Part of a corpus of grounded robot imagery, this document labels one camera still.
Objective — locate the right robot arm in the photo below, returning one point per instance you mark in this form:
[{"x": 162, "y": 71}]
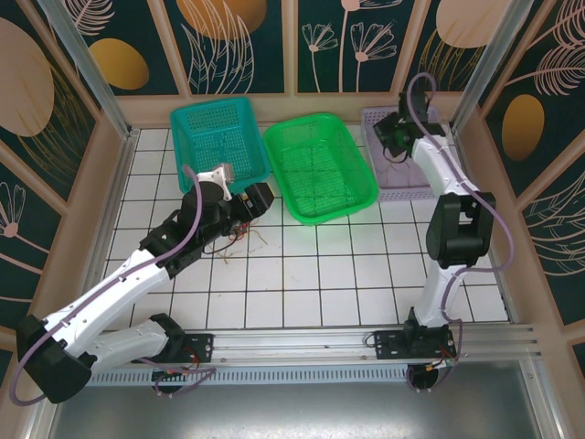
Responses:
[{"x": 439, "y": 169}]

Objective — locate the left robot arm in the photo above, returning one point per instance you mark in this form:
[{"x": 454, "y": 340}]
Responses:
[{"x": 114, "y": 288}]

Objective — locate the lavender plastic basket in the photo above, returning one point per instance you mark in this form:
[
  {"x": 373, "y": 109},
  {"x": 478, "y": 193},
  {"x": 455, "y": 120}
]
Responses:
[{"x": 402, "y": 194}]

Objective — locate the teal plastic basket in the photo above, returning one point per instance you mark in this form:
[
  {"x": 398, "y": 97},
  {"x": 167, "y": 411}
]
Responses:
[{"x": 219, "y": 137}]

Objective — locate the green plastic basket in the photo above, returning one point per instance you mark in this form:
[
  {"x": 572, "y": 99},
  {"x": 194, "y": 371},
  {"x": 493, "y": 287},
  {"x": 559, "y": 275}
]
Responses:
[{"x": 320, "y": 174}]

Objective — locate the yellow power connector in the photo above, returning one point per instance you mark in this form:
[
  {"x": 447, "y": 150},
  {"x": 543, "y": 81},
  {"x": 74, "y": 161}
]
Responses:
[
  {"x": 434, "y": 367},
  {"x": 184, "y": 374}
]

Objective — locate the grey metal sheet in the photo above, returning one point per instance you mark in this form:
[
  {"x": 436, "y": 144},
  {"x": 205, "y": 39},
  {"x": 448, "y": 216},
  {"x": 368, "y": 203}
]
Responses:
[{"x": 292, "y": 411}]

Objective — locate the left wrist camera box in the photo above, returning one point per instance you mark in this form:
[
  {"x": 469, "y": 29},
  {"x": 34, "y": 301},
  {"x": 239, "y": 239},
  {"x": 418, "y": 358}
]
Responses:
[{"x": 224, "y": 174}]

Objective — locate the aluminium side rail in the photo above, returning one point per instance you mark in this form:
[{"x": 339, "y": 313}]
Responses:
[
  {"x": 118, "y": 183},
  {"x": 509, "y": 297}
]

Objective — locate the aluminium corner post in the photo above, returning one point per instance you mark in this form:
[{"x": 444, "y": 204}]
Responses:
[
  {"x": 96, "y": 78},
  {"x": 498, "y": 46}
]

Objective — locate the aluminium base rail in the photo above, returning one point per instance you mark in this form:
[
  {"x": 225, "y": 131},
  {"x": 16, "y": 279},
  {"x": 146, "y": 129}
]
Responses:
[{"x": 292, "y": 343}]

